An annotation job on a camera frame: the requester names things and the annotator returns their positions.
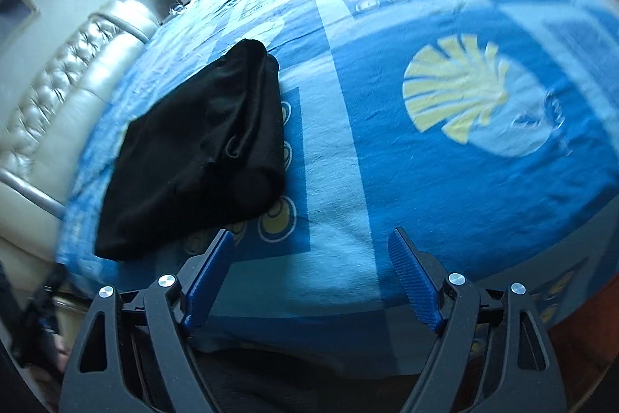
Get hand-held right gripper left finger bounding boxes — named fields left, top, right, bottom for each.
left=60, top=228, right=236, bottom=413

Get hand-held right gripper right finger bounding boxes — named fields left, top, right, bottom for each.
left=388, top=226, right=566, bottom=413

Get black pants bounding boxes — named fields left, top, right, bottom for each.
left=94, top=39, right=287, bottom=262

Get blue printed bedsheet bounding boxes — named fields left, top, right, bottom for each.
left=55, top=0, right=619, bottom=360

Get cream tufted leather headboard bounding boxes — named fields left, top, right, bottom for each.
left=0, top=0, right=160, bottom=249

